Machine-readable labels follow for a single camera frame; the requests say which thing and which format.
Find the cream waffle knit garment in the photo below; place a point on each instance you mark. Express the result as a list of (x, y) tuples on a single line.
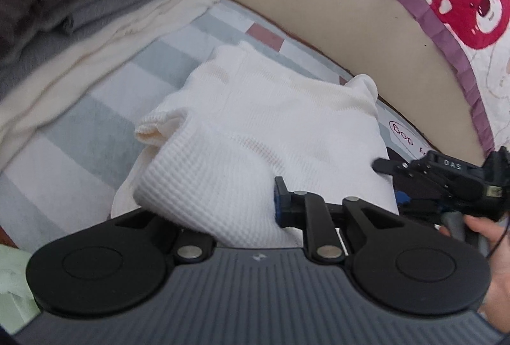
[(213, 149)]

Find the folded cream garment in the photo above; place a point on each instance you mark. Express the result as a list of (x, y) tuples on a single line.
[(57, 84)]

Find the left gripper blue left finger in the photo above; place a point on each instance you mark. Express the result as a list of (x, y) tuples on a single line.
[(189, 247)]

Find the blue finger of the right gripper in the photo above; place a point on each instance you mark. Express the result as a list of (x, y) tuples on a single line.
[(426, 211), (393, 168)]

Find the operator right hand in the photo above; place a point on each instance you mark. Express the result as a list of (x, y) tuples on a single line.
[(495, 306)]

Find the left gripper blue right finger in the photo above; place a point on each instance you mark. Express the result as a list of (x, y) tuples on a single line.
[(308, 212)]

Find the beige bed base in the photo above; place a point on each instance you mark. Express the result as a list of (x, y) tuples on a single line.
[(381, 39)]

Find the light green garment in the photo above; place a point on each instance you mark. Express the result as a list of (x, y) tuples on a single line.
[(18, 307)]

